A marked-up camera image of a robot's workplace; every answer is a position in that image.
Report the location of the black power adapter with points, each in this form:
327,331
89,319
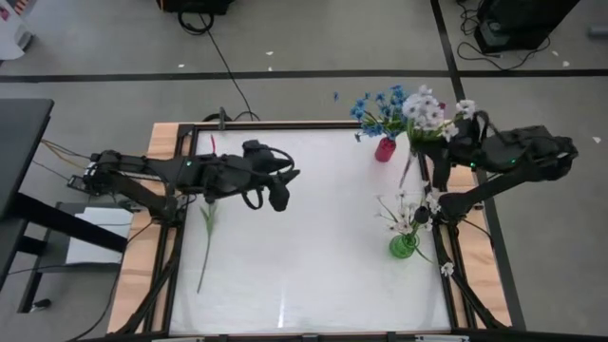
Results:
78,185

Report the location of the small loose white blossom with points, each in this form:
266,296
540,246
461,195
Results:
447,269

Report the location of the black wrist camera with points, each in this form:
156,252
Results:
261,154
465,127

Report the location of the black tulip with green leaves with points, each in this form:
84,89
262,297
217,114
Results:
209,218

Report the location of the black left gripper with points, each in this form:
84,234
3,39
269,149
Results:
228,176

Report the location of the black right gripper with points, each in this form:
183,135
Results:
463,151

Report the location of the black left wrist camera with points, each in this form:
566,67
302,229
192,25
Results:
261,154

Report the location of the light wooden base board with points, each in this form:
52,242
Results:
138,266

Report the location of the white flat box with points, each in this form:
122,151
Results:
100,235

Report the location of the green glass vase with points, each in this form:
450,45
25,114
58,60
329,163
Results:
404,247

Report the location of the small red stick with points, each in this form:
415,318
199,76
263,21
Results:
213,143

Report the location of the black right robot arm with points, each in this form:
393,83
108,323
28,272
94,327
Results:
522,152

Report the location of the blue artificial flower bunch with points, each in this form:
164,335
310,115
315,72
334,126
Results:
380,114

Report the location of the leafy white flower bunch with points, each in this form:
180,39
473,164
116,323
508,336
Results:
425,111

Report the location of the black computer tower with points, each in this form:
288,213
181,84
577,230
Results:
522,21
195,5

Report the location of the black desk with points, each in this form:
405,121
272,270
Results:
24,142

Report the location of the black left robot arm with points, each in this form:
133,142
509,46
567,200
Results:
142,166

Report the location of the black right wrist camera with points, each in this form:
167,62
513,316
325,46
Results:
465,127

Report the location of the red glass vase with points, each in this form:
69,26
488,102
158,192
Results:
385,151

